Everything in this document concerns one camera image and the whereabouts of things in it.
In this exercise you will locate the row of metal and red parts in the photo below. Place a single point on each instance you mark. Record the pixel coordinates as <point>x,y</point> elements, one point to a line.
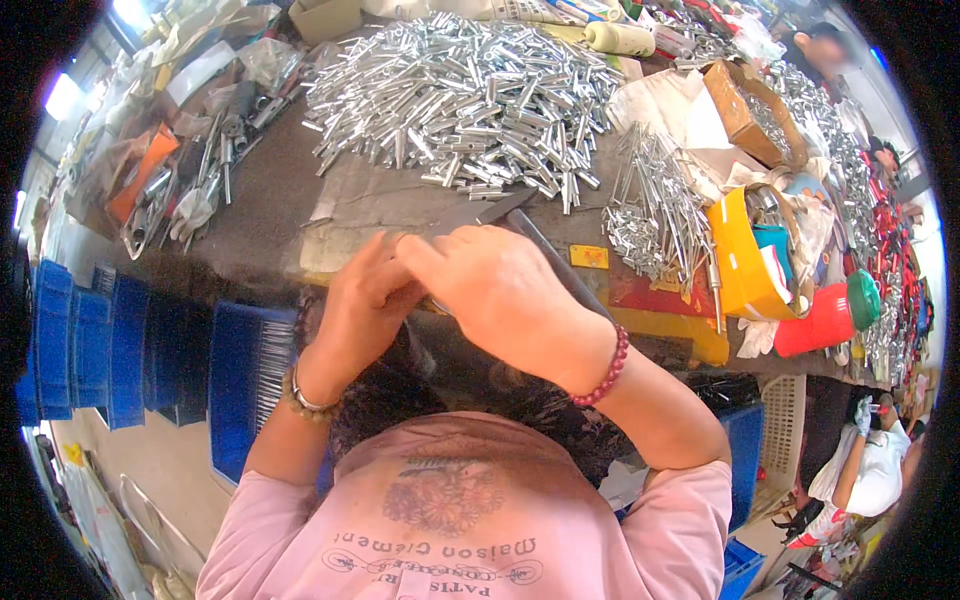
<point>877,247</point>

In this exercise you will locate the blue plastic crate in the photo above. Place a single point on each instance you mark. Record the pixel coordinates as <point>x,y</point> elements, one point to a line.
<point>127,352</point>
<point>91,349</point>
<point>744,465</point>
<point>741,568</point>
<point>52,337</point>

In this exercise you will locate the heap of tools and bags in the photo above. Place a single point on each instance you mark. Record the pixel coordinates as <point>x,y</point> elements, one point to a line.
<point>195,112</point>

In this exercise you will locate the yellow plastic container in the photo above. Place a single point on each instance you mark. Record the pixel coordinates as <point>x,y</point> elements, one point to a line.
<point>739,262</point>

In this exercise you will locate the yellow tag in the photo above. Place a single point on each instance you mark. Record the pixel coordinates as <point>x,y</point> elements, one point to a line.
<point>589,256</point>

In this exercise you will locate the cardboard box of metal parts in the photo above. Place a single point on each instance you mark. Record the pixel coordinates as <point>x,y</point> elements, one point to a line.
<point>739,112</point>

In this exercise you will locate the person's left hand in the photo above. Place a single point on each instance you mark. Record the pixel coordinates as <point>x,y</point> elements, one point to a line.
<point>360,307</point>

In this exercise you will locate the white glove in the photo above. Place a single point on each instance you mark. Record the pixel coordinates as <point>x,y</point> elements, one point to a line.
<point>757,339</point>

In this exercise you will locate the person's right fingers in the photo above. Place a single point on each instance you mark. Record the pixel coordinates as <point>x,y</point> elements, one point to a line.
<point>442,259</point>

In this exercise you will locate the red table mat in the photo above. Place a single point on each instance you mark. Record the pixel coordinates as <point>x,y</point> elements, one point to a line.
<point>652,289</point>

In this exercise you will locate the dark metal bar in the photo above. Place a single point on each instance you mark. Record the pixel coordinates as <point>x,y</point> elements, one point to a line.
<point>559,262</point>

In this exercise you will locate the pile of silver metal tubes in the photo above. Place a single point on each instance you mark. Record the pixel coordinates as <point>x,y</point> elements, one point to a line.
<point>465,105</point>

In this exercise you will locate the teal pouch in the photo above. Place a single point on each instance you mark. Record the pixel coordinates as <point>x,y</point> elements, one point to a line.
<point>772,251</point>

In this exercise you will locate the person's right hand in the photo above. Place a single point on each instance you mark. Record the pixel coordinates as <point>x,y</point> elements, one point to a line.
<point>510,300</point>

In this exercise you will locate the orange plastic piece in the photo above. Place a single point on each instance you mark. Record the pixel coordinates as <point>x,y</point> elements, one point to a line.
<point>142,176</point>

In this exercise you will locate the red bottle with green cap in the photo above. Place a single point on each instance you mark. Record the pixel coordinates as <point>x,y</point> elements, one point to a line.
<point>821,319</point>

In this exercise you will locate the small cardboard box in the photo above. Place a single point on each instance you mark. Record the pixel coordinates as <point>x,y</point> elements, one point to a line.
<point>324,19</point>

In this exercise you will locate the blue crate of metal rods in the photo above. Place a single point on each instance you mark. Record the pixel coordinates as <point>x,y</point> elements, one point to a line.
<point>240,382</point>

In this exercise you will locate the heap of plastic sheets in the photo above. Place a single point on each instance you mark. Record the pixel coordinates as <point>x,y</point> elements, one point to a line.
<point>112,517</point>

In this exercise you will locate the person's left fingers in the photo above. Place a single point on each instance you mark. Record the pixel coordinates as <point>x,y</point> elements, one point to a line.
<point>379,259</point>

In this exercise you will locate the person's body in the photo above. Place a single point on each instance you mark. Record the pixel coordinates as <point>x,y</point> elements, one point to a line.
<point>465,525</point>

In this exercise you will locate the grey metal blade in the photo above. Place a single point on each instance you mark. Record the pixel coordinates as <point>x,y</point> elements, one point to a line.
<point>508,205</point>

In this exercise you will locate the white plastic basket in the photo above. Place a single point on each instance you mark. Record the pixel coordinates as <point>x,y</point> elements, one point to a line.
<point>781,435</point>

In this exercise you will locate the small silver metal tube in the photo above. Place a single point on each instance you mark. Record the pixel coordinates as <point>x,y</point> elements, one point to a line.
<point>439,307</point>

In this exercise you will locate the pile of thin metal pins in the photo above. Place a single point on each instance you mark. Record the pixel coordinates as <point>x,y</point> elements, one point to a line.
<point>656,210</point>

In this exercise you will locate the pair of white gloves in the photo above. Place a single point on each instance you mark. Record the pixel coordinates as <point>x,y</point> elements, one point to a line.
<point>193,214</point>

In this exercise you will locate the cream plastic bottle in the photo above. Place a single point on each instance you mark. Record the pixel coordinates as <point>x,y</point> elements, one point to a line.
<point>619,39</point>

